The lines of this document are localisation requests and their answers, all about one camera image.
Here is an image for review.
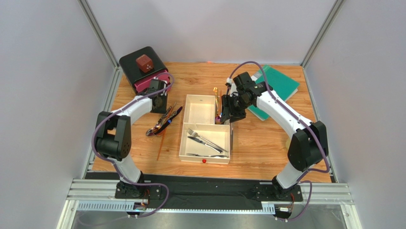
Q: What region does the brown cube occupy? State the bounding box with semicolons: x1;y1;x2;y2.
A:
136;54;154;73

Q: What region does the orange chopstick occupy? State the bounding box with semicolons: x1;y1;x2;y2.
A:
156;102;176;161

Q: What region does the gold ornate spoon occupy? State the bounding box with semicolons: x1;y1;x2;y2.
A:
213;87;221;116

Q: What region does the silver fork diagonal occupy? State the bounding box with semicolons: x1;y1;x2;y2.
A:
187;128;228;152

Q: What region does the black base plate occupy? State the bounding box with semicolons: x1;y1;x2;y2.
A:
85;172;304;210

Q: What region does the green notebook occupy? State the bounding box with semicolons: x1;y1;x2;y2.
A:
248;65;300;121

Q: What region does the aluminium frame rail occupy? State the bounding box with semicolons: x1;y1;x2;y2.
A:
57;175;361;229

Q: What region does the silver table knife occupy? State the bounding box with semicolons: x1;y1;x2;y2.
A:
188;136;223;154

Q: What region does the blue-grey chopstick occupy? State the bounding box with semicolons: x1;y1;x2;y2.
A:
229;123;233;152

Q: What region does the iridescent rainbow spoon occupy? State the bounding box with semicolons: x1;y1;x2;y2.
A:
146;109;180;136

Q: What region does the iridescent long spoon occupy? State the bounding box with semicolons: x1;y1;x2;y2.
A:
215;115;222;125

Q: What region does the black pink drawer box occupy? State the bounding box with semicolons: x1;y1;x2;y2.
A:
119;46;170;94

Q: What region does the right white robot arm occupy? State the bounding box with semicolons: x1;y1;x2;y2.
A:
221;72;328;190

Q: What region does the white divided utensil tray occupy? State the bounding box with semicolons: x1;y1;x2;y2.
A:
179;94;231;164

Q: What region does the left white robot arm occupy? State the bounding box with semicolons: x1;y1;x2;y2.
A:
91;79;171;189

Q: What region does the silver fork front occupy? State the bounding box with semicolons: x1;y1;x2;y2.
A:
186;153;229;158

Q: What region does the blue serrated knife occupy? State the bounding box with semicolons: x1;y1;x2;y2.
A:
154;106;183;135

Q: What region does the yellow-green mug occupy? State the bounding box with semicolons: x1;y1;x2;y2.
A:
285;138;291;150

